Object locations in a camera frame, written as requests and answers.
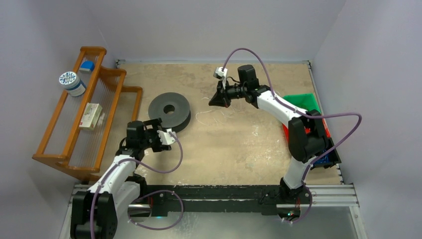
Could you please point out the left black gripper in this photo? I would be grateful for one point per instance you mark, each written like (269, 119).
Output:
(156, 123)

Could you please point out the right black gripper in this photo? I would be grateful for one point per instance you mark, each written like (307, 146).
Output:
(225, 95)

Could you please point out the black cable spool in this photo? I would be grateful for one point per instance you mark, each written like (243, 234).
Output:
(173, 109)

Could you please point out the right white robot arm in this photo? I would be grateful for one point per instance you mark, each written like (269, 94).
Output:
(307, 137)

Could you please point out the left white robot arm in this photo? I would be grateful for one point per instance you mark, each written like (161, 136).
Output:
(108, 184)

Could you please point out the white red carton box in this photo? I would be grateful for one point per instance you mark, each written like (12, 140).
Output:
(90, 116)

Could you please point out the wooden rack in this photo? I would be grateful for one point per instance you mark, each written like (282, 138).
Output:
(79, 152)

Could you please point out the green plastic bin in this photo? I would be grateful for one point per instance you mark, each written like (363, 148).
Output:
(304, 101)

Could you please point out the red plastic bin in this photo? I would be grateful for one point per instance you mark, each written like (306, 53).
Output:
(286, 135)

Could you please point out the blue white small box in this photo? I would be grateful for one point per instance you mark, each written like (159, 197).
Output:
(87, 67)

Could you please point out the blue white round tin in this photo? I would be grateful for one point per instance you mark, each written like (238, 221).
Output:
(72, 84)

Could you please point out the black plastic bin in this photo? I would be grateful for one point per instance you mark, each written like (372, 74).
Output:
(329, 160)

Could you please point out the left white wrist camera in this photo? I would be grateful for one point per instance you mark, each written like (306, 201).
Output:
(167, 136)

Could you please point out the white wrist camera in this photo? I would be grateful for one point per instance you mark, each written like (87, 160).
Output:
(221, 74)
(167, 136)

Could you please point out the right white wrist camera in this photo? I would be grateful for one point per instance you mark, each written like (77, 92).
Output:
(221, 74)

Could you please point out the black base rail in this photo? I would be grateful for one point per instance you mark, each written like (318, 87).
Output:
(268, 200)

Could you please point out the aluminium frame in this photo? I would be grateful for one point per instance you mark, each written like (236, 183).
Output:
(330, 196)

